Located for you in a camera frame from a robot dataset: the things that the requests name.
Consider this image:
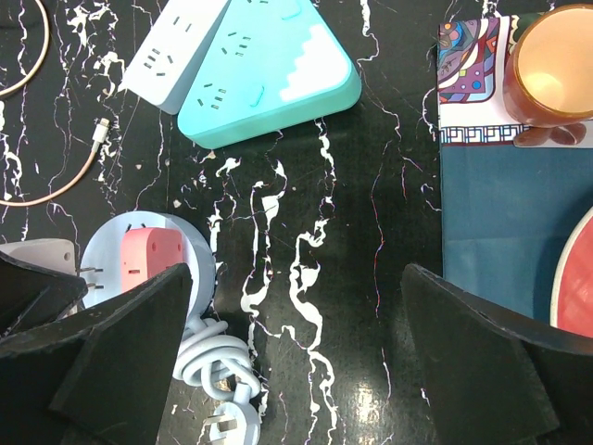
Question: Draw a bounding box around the red and green plate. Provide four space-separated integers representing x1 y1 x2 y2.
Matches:
549 210 593 337

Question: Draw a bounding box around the patterned coaster mat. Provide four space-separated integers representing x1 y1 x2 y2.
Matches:
436 12 593 149

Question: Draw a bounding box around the round strip cable and plug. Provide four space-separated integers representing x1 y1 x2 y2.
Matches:
171 316 265 445

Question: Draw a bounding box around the pink plug adapter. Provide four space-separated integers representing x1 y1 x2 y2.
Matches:
120 227 183 292

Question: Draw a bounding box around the white cube charger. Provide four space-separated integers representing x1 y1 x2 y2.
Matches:
1 238 104 289

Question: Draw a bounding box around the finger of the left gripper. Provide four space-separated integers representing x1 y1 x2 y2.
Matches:
1 253 88 334

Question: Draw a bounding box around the pink charging cable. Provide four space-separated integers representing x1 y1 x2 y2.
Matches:
0 0 115 208

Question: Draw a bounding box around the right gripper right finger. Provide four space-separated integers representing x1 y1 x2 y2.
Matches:
401 264 592 444

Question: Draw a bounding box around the blue placemat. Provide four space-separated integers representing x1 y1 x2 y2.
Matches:
441 144 592 323

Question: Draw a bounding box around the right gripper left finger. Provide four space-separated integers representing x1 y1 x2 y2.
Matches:
1 263 192 444

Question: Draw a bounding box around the round blue power strip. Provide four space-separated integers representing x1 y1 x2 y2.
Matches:
81 210 216 316

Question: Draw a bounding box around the teal triangular power strip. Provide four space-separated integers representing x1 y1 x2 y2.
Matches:
177 1 362 149

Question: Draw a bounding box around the long blue power strip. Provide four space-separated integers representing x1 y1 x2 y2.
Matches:
121 0 229 115

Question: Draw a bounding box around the orange cup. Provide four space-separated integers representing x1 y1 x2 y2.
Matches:
503 4 592 128

